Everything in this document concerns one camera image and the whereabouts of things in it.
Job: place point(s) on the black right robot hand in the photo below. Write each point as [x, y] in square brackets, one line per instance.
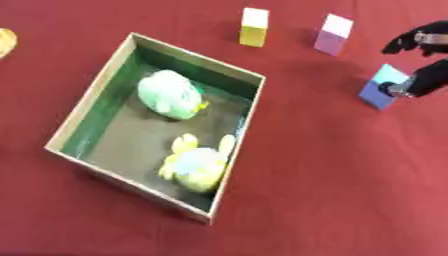
[430, 77]

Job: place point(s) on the blue rectangular block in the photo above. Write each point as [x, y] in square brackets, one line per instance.
[379, 87]

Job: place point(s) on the tan cardboard box green inside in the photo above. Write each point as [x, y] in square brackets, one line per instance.
[153, 126]

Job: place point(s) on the yellow rectangular block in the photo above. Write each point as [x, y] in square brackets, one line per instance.
[254, 27]

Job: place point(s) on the yellow rabbit soft toy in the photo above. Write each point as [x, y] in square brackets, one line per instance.
[196, 164]

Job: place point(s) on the pale green soft toy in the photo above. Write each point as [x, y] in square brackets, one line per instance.
[170, 94]

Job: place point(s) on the tan round toy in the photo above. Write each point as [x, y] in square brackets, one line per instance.
[5, 42]

